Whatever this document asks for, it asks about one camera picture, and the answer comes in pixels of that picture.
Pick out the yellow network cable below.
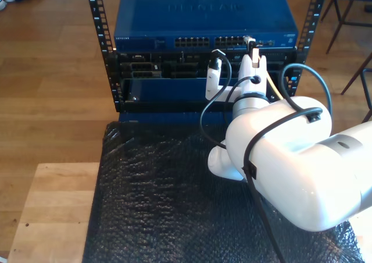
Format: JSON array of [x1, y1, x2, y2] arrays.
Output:
[[245, 34, 285, 101]]

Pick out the black rack server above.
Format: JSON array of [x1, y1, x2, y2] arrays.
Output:
[[115, 49, 297, 80]]

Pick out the black bubble wrap mat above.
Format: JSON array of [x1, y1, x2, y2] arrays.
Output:
[[81, 119, 364, 263]]

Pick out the blue network switch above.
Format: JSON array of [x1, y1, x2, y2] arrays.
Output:
[[113, 0, 300, 52]]

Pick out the black perforated rack post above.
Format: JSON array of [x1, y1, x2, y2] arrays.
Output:
[[84, 0, 123, 112], [283, 0, 331, 98]]

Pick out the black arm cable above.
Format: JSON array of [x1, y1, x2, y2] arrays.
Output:
[[199, 49, 334, 263]]

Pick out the blue rack base plate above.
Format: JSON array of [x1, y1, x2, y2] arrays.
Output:
[[119, 111, 233, 125]]

